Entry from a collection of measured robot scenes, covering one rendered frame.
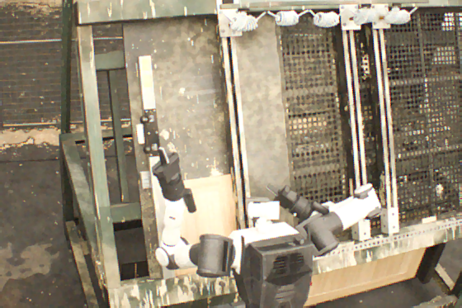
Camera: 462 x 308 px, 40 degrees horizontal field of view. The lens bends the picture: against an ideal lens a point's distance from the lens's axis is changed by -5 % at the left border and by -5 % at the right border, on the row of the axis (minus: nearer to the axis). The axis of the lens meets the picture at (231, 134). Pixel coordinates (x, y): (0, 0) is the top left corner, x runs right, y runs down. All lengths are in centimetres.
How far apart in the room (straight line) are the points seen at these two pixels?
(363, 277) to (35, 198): 228
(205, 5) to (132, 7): 31
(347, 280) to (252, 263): 143
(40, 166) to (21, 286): 119
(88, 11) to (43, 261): 198
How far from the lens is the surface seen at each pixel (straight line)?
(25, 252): 432
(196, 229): 293
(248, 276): 247
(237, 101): 289
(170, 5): 281
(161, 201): 285
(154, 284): 289
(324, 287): 374
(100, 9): 274
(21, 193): 476
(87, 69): 275
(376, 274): 390
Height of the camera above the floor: 303
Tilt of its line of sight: 34 degrees down
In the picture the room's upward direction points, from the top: 8 degrees clockwise
